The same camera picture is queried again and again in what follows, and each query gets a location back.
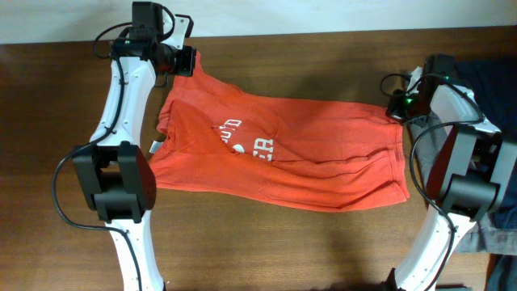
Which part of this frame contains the red printed t-shirt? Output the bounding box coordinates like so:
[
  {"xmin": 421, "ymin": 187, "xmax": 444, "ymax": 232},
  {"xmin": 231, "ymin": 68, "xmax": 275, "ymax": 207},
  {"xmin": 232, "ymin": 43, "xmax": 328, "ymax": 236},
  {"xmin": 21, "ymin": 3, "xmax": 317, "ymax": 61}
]
[{"xmin": 149, "ymin": 59, "xmax": 410, "ymax": 213}]

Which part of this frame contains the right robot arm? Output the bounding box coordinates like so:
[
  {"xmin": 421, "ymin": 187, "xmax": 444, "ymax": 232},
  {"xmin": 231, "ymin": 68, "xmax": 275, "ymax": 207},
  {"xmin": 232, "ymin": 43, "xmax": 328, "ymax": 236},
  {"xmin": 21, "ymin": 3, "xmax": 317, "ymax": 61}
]
[{"xmin": 382, "ymin": 54, "xmax": 516, "ymax": 290}]

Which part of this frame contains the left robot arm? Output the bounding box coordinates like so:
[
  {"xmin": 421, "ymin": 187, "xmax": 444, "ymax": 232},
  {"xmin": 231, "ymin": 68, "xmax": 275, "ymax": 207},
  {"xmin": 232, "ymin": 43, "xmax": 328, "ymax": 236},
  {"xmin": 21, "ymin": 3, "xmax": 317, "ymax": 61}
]
[{"xmin": 71, "ymin": 2, "xmax": 196, "ymax": 290}]

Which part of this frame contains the navy blue garment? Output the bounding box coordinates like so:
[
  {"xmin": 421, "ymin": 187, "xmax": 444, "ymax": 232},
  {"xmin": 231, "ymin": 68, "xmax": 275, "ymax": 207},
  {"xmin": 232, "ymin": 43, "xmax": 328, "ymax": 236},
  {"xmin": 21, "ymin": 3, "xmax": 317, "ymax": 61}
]
[{"xmin": 456, "ymin": 56, "xmax": 517, "ymax": 230}]

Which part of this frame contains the grey garment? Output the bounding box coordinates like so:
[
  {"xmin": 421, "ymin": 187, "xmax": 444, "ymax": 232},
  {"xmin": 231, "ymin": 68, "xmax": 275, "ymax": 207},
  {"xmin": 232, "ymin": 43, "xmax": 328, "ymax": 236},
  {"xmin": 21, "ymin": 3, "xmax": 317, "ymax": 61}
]
[{"xmin": 415, "ymin": 127, "xmax": 516, "ymax": 255}]

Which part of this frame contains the blue-grey garment at corner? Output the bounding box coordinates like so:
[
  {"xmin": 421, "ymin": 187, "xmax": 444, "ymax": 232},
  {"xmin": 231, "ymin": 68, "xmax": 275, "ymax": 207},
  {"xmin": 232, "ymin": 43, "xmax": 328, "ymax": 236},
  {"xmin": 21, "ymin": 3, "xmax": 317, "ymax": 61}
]
[{"xmin": 485, "ymin": 255, "xmax": 516, "ymax": 291}]

